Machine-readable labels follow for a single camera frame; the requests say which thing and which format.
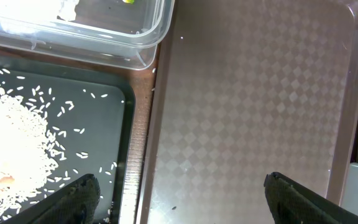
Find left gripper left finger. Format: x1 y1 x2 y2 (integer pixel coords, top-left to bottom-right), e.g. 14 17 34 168
2 174 101 224

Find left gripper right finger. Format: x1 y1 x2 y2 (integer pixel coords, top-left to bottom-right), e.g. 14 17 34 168
264 172 358 224

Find white tissue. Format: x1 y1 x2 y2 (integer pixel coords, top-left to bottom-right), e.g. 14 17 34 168
0 0 80 21

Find yellow green snack wrapper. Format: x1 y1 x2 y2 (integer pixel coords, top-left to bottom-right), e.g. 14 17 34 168
122 0 135 4

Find black waste tray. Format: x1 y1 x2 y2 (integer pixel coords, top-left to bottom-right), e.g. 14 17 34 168
0 52 136 224

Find spilled rice grains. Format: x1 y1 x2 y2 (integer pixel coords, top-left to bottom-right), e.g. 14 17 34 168
0 67 127 223

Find dark brown serving tray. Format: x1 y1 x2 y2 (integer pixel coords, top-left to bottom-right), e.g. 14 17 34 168
137 0 358 223

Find clear plastic bin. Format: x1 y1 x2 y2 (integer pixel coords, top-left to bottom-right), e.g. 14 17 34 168
0 0 175 70

